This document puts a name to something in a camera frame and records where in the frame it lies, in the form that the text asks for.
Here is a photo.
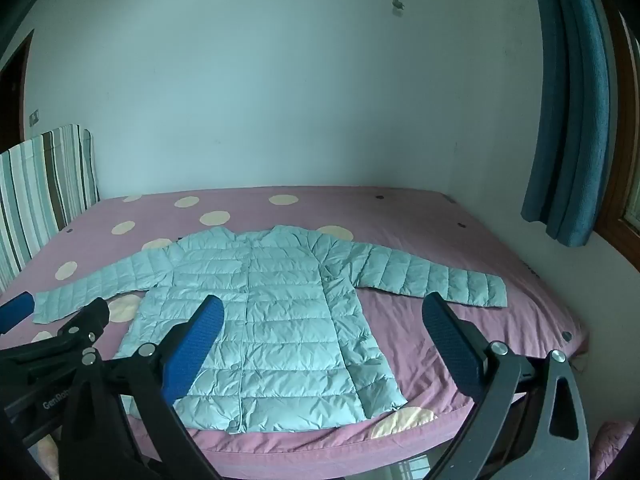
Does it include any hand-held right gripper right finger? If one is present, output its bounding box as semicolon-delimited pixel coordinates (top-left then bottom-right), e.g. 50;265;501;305
421;293;592;480

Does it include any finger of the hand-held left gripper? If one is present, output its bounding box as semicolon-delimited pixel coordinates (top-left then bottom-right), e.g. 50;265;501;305
30;298;111;367
0;292;36;337

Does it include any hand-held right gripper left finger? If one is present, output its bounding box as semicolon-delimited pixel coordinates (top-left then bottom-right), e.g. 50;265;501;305
55;294;225;480

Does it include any light blue puffer jacket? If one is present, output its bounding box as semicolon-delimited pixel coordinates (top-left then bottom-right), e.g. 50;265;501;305
32;225;508;435

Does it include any pink polka dot bed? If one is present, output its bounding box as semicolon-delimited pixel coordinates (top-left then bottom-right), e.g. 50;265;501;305
0;186;590;480

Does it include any striped headboard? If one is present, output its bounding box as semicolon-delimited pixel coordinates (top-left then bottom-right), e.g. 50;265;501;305
0;123;100;293

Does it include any pink cloth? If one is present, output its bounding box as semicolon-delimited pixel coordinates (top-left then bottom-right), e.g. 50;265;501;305
589;420;637;480

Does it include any dark wooden door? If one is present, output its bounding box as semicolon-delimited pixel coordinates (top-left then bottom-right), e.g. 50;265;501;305
0;28;35;157

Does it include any blue curtain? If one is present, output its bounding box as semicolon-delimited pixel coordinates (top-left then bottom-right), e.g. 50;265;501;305
520;0;612;248

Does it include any wooden window frame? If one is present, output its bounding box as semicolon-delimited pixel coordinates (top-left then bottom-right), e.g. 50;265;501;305
594;7;640;267

